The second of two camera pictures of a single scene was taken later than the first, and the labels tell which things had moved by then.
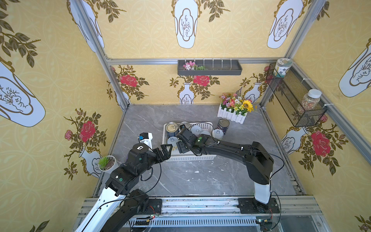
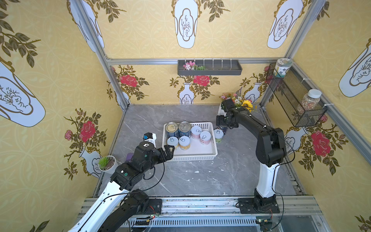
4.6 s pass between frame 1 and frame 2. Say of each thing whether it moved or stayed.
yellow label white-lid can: stayed
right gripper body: moved
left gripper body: stayed
